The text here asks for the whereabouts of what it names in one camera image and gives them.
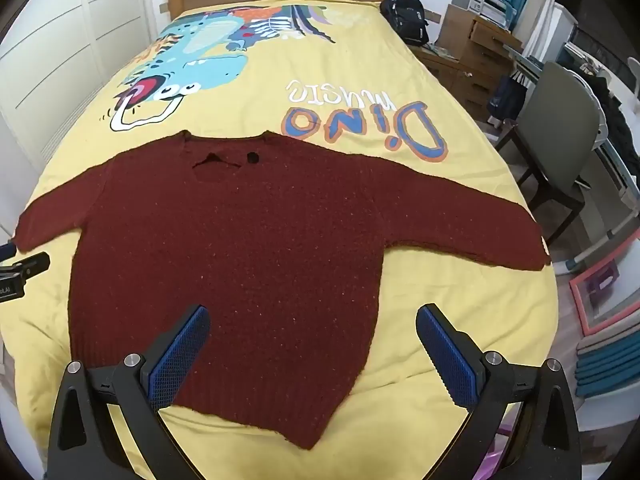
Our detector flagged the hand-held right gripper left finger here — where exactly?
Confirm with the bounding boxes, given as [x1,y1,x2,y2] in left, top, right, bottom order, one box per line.
[47,304,211,480]

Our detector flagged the yellow printed blanket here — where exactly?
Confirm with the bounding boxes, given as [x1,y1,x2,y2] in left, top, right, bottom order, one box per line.
[0,0,561,480]

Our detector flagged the wooden dresser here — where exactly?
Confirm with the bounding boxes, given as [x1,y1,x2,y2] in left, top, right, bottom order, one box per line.
[415,4,523,111]

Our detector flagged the black backpack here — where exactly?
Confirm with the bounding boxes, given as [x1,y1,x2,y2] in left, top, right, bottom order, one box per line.
[379,0,430,46]

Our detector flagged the grey white printer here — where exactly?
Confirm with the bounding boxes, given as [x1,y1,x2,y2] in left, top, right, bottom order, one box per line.
[452,0,516,23]

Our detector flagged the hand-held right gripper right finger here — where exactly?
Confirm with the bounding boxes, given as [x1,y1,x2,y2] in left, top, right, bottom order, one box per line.
[415,303,583,480]

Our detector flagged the pink picture frame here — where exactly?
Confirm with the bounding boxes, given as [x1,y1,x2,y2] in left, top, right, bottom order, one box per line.
[570,255,640,338]

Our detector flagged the white desk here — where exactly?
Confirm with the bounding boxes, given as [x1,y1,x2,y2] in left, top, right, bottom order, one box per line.
[550,7,640,91]

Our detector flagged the stack of folded cloths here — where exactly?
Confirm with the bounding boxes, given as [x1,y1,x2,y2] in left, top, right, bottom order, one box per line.
[574,320,640,398]

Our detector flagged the dark clothes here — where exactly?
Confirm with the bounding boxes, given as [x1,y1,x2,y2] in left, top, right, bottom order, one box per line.
[587,72,636,181]

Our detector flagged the white chair frame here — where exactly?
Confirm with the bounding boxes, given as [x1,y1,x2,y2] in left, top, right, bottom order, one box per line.
[550,67,640,276]

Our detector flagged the dark blue bag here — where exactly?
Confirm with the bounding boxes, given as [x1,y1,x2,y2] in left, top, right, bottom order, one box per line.
[487,72,528,128]

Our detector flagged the grey chair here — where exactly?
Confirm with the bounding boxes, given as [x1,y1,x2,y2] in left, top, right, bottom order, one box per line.
[495,61,603,246]

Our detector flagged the maroon knitted sweater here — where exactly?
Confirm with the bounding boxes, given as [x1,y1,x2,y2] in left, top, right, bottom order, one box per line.
[14,130,552,451]

